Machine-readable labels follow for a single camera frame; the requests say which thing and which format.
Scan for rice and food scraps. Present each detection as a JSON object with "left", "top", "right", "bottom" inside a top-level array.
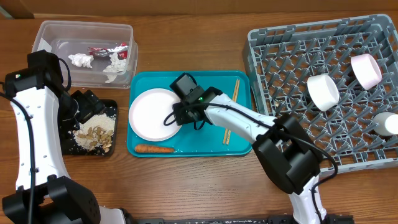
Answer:
[{"left": 73, "top": 114, "right": 116, "bottom": 154}]

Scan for large pink plate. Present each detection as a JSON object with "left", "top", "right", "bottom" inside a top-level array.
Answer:
[{"left": 129, "top": 88, "right": 181, "bottom": 142}]

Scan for white napkin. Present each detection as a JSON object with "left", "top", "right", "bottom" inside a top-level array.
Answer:
[{"left": 68, "top": 53, "right": 94, "bottom": 68}]

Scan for orange carrot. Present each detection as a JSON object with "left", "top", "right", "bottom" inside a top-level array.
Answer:
[{"left": 135, "top": 144, "right": 175, "bottom": 154}]

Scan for red foil wrapper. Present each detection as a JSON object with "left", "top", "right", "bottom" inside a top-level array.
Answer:
[{"left": 88, "top": 42, "right": 129, "bottom": 59}]

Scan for cream bowl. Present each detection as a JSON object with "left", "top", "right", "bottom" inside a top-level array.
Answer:
[{"left": 307, "top": 73, "right": 340, "bottom": 111}]

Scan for small pink bowl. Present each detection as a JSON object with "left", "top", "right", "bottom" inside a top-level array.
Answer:
[{"left": 351, "top": 54, "right": 382, "bottom": 90}]

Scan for white cup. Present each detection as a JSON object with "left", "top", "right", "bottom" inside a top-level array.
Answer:
[{"left": 373, "top": 112, "right": 398, "bottom": 136}]

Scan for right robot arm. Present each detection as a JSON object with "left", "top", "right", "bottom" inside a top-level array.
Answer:
[{"left": 170, "top": 73, "right": 338, "bottom": 223}]

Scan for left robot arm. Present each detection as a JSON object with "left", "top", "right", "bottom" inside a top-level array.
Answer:
[{"left": 1, "top": 50, "right": 134, "bottom": 223}]

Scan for grey dishwasher rack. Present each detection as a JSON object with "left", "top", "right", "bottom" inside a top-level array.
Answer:
[{"left": 243, "top": 14, "right": 397, "bottom": 173}]

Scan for teal serving tray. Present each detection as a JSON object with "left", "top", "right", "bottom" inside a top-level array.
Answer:
[{"left": 126, "top": 70, "right": 252, "bottom": 157}]

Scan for black tray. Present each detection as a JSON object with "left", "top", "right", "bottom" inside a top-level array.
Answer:
[{"left": 60, "top": 100, "right": 118, "bottom": 156}]

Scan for clear plastic bin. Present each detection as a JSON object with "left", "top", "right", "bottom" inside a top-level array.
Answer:
[{"left": 32, "top": 21, "right": 138, "bottom": 89}]

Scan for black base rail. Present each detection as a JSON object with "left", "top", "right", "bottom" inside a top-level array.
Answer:
[{"left": 135, "top": 215, "right": 355, "bottom": 224}]

